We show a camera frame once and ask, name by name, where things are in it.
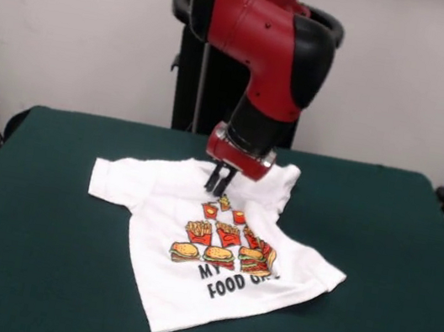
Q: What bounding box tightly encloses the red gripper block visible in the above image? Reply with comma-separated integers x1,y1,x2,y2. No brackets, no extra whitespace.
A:
198,119,282,206

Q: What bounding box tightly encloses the white printed t-shirt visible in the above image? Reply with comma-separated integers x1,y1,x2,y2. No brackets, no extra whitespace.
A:
66,131,364,332

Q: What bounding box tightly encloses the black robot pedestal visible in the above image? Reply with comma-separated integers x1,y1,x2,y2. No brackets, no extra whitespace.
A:
151,0,351,157

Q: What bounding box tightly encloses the dark green table cloth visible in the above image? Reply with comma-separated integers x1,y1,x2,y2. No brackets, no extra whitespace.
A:
0,98,444,332

